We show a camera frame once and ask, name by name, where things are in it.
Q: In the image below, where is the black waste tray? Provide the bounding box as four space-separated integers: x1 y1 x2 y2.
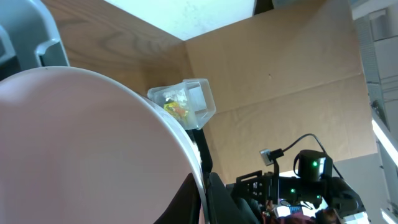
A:
186 129 213 174

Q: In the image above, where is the pink bowl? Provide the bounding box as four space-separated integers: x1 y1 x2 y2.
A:
1 67 206 223

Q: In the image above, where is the grey dishwasher rack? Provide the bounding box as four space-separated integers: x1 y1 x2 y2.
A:
1 0 70 80

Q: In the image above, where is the cardboard box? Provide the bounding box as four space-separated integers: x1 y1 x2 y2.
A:
186 0 377 183

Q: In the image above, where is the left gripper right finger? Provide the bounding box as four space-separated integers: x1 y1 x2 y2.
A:
206 172 260 224

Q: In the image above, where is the green snack wrapper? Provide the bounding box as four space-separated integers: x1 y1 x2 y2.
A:
163 101 188 121

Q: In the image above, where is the white tissue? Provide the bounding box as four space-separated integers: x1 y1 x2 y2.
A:
162 89 187 103

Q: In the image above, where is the clear plastic bin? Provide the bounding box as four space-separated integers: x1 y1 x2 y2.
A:
147 78 216 130

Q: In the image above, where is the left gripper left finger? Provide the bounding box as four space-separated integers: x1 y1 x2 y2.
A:
154 173 201 224

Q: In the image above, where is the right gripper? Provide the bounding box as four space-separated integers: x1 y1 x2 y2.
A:
226 170 299 206

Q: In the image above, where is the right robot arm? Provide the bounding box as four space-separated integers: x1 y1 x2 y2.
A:
226 149 366 221

